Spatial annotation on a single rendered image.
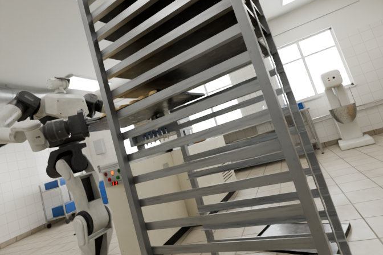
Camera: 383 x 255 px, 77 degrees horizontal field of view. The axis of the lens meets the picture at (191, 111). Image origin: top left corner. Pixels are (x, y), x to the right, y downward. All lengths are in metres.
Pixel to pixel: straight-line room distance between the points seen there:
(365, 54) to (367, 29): 0.51
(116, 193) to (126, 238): 0.38
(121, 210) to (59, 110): 1.13
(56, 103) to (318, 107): 5.01
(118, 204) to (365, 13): 5.61
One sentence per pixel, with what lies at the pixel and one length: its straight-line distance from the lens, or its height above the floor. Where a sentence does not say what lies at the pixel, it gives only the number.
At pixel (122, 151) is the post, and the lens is 0.99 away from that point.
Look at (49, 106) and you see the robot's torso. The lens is 1.58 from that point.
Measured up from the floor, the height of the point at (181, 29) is 1.23.
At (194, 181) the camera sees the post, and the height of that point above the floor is 0.66.
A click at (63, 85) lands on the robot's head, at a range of 1.73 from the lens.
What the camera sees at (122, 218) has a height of 0.41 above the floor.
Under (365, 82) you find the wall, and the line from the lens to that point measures 5.88.
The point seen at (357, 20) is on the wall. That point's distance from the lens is 6.12.
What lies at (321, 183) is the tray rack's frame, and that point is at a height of 0.54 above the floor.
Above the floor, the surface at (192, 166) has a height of 0.78.
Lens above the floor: 0.85
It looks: 7 degrees up
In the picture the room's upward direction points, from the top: 17 degrees counter-clockwise
